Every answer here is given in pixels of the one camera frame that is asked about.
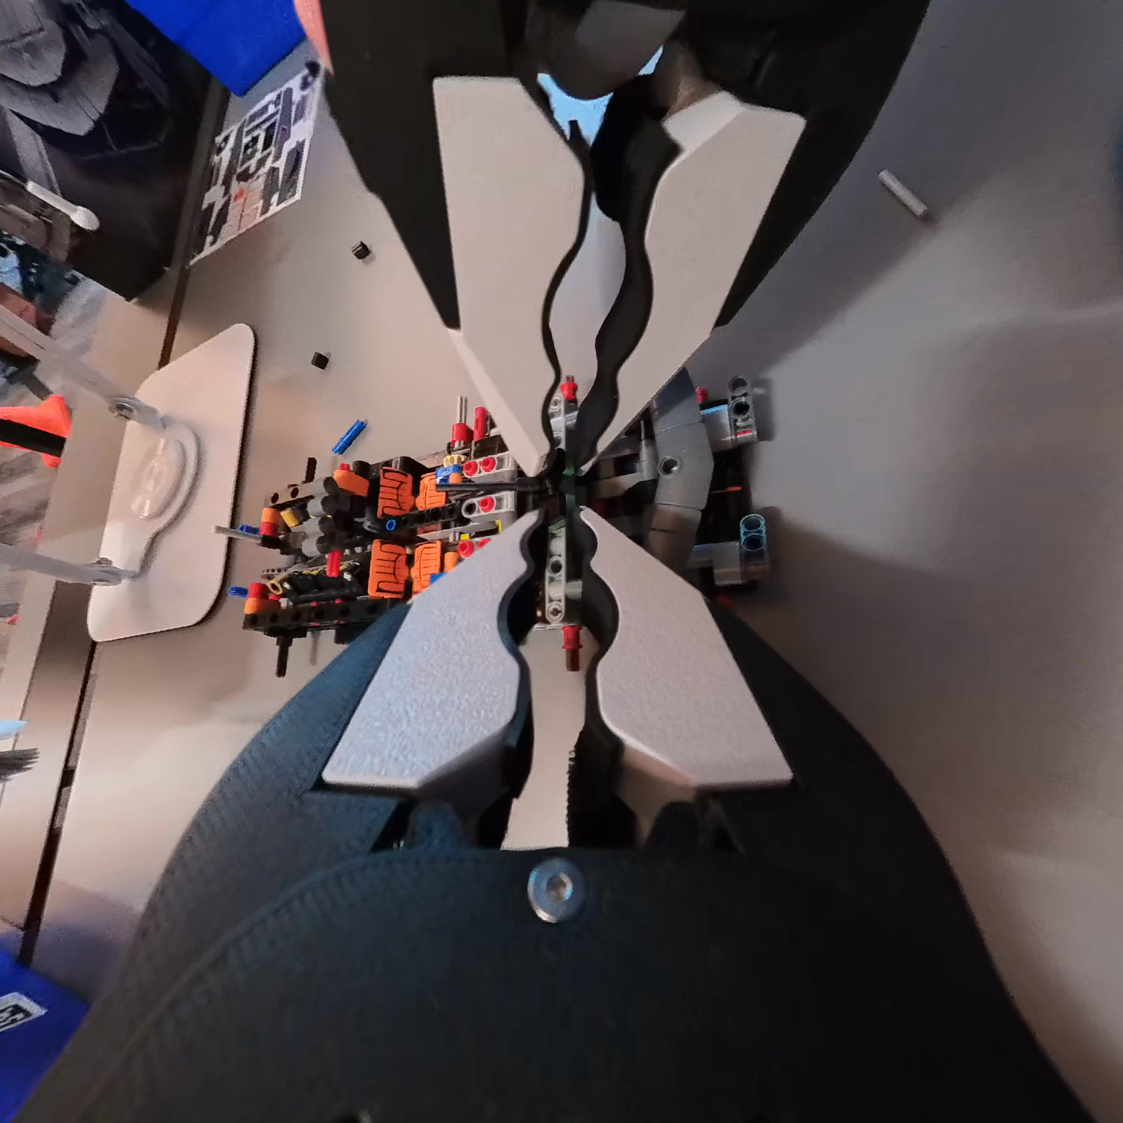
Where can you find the small white tube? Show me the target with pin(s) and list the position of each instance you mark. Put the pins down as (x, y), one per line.
(904, 192)

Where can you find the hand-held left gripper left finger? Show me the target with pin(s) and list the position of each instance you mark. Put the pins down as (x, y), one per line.
(438, 692)

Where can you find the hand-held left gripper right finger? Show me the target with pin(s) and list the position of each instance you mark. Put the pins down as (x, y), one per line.
(692, 692)

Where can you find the lego sticker sheet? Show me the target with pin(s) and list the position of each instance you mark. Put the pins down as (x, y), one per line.
(254, 166)

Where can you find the partly built lego car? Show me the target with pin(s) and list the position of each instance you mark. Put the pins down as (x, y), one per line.
(394, 527)

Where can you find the black lego set box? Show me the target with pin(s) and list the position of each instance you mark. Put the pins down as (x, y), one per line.
(87, 131)

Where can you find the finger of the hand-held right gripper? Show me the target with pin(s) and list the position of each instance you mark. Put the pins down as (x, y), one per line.
(508, 246)
(702, 237)

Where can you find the blue lego pin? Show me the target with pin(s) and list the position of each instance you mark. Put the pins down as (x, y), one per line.
(348, 436)

